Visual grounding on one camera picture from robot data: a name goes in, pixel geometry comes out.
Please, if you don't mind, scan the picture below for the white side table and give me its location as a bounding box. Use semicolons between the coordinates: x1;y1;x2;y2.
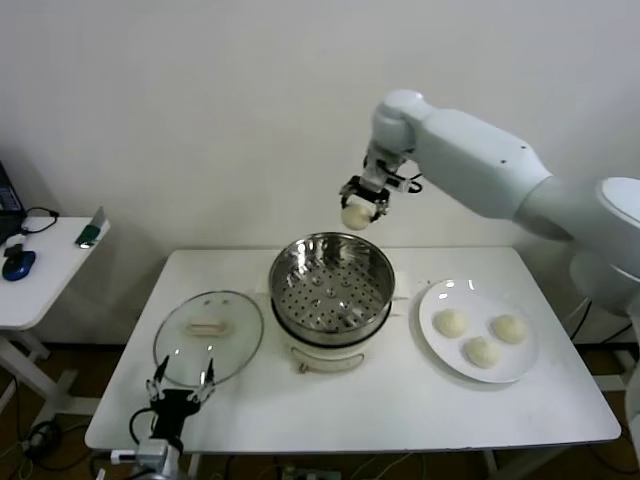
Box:
0;215;110;426

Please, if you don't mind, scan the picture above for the green handled scraper tool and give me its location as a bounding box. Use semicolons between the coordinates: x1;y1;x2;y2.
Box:
74;206;110;249

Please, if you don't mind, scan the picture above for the black cable by wall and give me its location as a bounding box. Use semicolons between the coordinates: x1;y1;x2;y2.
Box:
569;294;634;347

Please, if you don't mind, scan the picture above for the glass lid cream handle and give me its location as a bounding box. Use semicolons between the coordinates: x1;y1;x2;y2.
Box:
152;290;265;390

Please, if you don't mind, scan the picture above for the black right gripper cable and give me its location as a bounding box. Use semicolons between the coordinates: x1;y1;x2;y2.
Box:
388;172;425;194

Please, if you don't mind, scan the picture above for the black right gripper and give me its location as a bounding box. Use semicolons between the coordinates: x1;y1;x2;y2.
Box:
339;169;393;224

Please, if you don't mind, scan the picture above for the perforated steel steamer basket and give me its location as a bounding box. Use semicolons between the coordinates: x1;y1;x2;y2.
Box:
268;231;396;337

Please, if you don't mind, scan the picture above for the black laptop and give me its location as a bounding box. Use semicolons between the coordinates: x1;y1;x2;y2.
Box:
0;159;26;244

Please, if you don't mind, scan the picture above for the floor cable bundle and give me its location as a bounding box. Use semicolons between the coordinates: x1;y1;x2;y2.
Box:
14;419;91;474

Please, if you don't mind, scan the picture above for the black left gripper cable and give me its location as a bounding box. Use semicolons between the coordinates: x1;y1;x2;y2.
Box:
130;405;157;447

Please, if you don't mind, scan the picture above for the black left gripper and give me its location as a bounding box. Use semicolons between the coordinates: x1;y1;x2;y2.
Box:
145;353;216;444

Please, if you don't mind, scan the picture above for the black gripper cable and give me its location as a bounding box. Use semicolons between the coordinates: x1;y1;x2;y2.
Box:
388;172;425;194
130;405;157;447

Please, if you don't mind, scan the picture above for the cream electric cooker base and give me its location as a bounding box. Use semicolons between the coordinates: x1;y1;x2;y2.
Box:
257;279;404;376

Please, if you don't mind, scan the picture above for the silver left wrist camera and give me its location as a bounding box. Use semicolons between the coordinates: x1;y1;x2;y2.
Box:
133;438;169;464

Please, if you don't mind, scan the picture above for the white round plate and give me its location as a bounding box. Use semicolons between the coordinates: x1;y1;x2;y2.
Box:
417;278;541;385

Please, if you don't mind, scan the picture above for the white steamed baozi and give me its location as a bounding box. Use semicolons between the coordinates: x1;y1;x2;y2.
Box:
491;313;530;345
340;198;377;231
462;335;501;370
432;308;470;340

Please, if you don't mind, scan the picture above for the thin black laptop cable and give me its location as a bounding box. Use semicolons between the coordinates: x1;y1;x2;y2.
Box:
19;206;60;235

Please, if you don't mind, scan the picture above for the blue computer mouse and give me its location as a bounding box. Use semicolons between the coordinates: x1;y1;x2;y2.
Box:
1;249;37;282

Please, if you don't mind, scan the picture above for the white power strip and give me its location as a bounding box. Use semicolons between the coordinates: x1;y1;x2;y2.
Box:
279;465;342;480

